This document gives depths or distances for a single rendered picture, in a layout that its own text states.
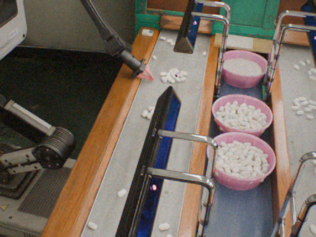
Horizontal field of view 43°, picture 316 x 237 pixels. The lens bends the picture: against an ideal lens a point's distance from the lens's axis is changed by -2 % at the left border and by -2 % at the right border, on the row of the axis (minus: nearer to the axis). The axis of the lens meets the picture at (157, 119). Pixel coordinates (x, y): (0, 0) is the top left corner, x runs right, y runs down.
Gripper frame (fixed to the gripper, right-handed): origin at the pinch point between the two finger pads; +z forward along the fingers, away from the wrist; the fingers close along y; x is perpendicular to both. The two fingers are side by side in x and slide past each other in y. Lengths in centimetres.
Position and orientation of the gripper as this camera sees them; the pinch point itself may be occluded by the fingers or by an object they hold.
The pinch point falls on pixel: (152, 78)
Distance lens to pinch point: 200.2
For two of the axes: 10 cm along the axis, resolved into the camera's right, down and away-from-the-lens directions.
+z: 7.4, 5.9, 3.1
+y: 1.7, -6.1, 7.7
